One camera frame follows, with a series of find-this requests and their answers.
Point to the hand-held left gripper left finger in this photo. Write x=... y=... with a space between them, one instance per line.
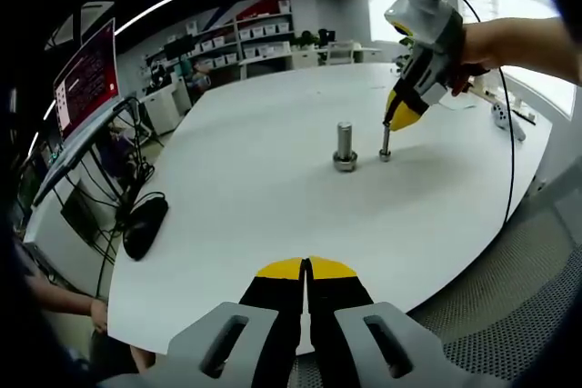
x=182 y=351

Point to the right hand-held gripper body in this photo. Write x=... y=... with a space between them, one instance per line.
x=432 y=24

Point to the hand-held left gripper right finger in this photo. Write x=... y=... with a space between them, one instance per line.
x=336 y=315

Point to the thin steel threaded stud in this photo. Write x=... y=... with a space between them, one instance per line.
x=386 y=145

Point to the thick steel threaded stud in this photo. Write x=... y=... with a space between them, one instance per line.
x=345 y=138

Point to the person's right hand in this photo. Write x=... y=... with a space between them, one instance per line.
x=482 y=47

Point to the white slatted chair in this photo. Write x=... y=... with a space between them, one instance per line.
x=341 y=54

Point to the white game controller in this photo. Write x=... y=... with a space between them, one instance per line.
x=500 y=115

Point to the black countertop machine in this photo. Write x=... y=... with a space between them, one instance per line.
x=326 y=38

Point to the small green plant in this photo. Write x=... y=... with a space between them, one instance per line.
x=305 y=40

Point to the long white counter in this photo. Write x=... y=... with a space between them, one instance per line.
x=282 y=61

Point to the black computer mouse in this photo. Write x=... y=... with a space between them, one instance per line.
x=143 y=229

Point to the white shelving unit with bins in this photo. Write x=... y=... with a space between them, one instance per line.
x=259 y=49

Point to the black monitor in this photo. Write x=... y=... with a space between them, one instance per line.
x=178 y=46

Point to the white cabinet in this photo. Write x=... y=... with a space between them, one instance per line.
x=166 y=104

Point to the laptop with red screen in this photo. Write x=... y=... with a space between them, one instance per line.
x=86 y=79

